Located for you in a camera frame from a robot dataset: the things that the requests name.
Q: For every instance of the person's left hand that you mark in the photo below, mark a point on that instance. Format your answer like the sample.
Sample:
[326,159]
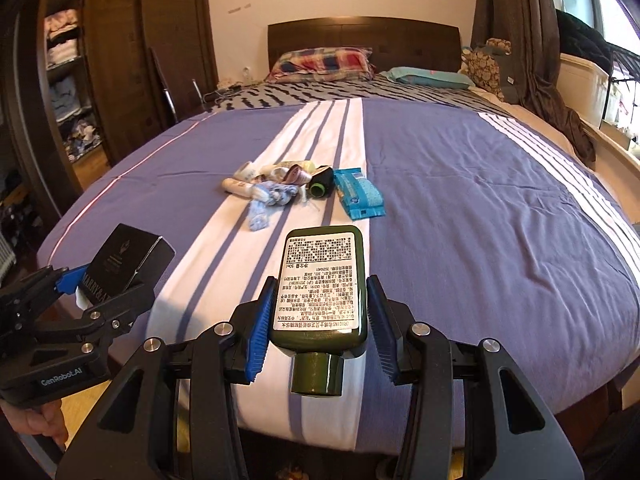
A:
[45,422]

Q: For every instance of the teal pillow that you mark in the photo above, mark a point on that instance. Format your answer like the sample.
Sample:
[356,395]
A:
[430,77]

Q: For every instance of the dark green labelled bottle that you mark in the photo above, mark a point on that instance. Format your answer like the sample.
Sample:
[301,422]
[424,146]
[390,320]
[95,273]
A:
[320,285]

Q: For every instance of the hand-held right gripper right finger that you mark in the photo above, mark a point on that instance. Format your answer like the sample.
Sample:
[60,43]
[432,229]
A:
[381,330]

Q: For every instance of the plaid pillow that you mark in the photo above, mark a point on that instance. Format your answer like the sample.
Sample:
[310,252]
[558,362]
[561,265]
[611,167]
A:
[320,62]

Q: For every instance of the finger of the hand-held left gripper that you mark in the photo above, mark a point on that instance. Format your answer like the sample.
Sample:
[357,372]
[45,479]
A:
[115,317]
[70,280]

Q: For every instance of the black cardboard box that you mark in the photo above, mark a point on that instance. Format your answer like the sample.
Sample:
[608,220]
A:
[125,260]

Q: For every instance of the purple white striped bedspread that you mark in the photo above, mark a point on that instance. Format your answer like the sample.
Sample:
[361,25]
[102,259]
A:
[450,210]

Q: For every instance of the small white tube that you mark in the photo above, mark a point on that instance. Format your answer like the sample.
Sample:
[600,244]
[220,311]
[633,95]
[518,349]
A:
[246,170]

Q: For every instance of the dark garment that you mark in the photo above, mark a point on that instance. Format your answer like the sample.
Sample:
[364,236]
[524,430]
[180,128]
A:
[582,37]

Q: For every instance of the dark jar green rim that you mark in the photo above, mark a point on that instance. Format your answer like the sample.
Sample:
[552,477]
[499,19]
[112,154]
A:
[321,180]

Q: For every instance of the open wooden shelf unit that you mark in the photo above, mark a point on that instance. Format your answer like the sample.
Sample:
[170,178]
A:
[30,125]

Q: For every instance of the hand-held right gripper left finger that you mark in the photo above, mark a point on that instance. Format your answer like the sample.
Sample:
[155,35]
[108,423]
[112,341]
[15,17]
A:
[260,330]

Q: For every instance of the blue wipes packet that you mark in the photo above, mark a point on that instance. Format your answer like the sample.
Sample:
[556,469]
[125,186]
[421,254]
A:
[359,194]

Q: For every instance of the pink ribbon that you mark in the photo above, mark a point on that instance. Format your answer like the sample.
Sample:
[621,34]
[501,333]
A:
[290,174]

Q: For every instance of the black metal rack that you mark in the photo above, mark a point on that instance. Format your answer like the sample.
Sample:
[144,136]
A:
[622,67]

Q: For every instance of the black folded stand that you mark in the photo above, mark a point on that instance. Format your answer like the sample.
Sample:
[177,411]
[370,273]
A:
[164,85]

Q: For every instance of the yellow lotion bottle white cap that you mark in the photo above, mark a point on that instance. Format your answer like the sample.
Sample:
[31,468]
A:
[309,166]

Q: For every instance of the dark wooden wardrobe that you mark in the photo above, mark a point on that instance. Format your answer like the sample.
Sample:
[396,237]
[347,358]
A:
[125,60]

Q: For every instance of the brown curtain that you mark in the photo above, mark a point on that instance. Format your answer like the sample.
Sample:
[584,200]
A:
[525,35]

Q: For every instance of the stacks of folded clothes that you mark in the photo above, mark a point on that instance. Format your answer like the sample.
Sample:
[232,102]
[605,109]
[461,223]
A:
[62,35]

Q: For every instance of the black white patterned blanket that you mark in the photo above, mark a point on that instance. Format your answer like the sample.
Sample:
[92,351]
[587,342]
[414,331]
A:
[325,92]

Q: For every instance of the small white bottle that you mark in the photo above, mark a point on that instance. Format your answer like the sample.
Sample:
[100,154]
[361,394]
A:
[237,187]

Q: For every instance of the dark wooden headboard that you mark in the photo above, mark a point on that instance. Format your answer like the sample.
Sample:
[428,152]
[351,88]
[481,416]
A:
[400,40]

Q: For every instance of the brown patterned cushion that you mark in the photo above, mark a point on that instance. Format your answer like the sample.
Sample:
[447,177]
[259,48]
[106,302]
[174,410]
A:
[487,70]

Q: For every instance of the white storage box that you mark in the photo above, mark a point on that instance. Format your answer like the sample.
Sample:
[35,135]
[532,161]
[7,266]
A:
[582,87]

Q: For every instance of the blue white crumpled cloth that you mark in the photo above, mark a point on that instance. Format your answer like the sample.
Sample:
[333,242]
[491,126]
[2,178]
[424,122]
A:
[272,197]

